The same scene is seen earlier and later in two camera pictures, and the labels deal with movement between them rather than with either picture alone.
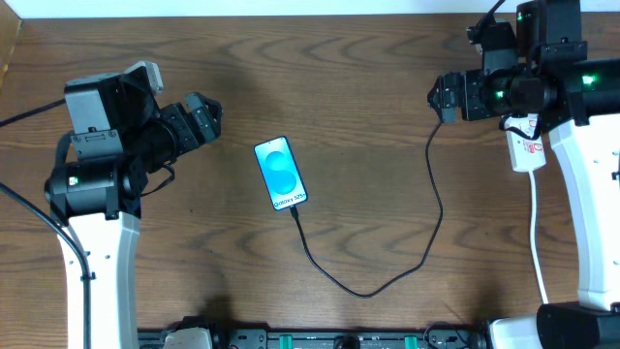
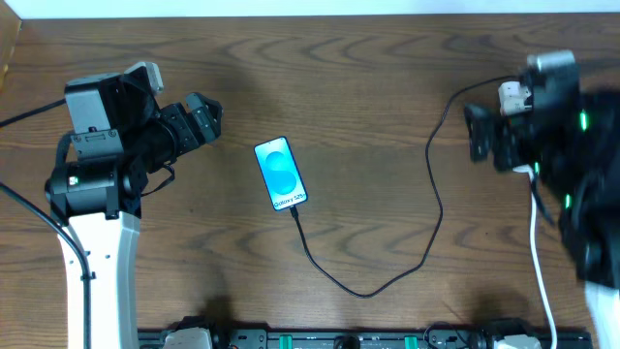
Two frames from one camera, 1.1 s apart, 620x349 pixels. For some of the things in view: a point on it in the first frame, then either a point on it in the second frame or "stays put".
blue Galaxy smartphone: x=280 y=173 stays put
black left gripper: x=189 y=124 stays put
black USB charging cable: x=406 y=275 stays put
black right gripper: x=455 y=97 to x=502 y=143
